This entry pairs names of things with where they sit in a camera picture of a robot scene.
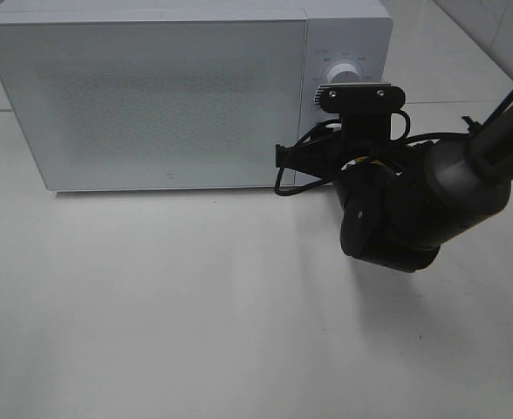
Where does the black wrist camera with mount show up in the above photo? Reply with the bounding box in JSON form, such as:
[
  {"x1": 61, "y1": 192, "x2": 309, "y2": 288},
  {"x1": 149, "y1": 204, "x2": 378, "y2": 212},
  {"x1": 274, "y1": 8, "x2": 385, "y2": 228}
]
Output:
[{"x1": 314, "y1": 82, "x2": 411, "y2": 144}]

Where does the white microwave oven body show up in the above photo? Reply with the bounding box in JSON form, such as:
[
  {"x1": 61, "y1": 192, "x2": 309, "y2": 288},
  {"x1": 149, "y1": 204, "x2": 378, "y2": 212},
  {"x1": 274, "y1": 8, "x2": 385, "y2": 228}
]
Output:
[{"x1": 0, "y1": 0, "x2": 394, "y2": 193}]

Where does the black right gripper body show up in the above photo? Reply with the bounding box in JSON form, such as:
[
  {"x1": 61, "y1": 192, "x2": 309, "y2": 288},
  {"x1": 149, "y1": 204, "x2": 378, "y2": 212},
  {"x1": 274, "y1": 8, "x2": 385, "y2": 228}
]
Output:
[{"x1": 312, "y1": 131, "x2": 396, "y2": 180}]

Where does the upper white microwave knob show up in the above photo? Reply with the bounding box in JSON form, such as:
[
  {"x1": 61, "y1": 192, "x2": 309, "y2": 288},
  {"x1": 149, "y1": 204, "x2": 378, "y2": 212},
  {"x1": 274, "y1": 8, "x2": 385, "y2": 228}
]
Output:
[{"x1": 326, "y1": 62, "x2": 361, "y2": 84}]

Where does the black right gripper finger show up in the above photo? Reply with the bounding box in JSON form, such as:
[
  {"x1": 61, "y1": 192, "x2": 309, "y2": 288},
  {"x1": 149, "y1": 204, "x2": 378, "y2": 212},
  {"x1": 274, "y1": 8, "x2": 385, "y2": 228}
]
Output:
[{"x1": 275, "y1": 141, "x2": 326, "y2": 173}]

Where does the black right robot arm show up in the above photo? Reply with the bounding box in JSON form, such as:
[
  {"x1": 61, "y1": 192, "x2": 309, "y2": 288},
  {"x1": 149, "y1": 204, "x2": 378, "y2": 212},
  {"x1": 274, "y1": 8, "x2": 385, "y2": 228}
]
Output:
[{"x1": 275, "y1": 83, "x2": 513, "y2": 272}]

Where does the white microwave door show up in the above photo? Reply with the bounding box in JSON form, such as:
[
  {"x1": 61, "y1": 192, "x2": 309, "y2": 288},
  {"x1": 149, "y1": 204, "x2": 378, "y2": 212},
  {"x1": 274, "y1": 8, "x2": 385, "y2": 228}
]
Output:
[{"x1": 0, "y1": 21, "x2": 305, "y2": 191}]

